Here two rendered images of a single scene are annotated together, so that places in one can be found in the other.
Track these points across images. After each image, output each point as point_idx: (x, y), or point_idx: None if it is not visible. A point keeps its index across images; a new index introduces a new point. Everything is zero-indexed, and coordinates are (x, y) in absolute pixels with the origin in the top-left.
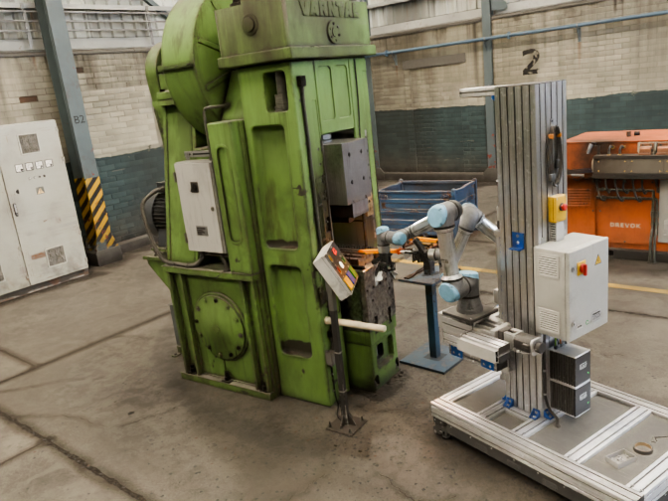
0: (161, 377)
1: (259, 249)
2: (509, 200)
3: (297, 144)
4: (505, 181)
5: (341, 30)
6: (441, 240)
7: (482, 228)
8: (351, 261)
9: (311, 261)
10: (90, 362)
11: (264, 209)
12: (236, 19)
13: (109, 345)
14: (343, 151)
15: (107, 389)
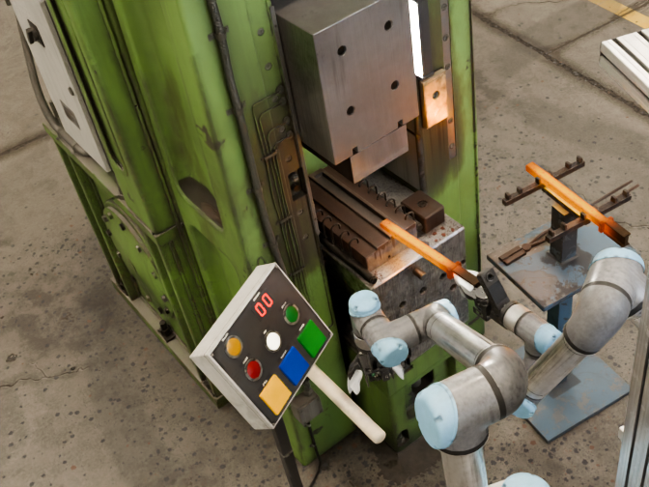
0: (87, 272)
1: (170, 186)
2: (647, 445)
3: (185, 43)
4: (646, 403)
5: None
6: (445, 461)
7: (638, 326)
8: (354, 253)
9: (247, 270)
10: (8, 193)
11: (167, 121)
12: None
13: (48, 154)
14: (320, 51)
15: (4, 278)
